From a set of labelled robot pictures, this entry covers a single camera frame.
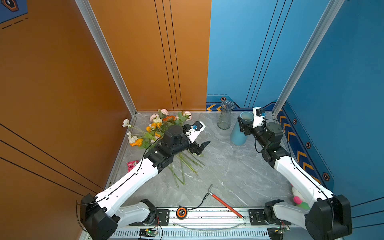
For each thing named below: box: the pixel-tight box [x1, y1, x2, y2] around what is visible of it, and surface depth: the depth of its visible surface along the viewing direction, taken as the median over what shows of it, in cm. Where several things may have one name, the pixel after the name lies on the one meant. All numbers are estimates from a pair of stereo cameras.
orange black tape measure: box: [176, 207, 187, 220], surface depth 74 cm
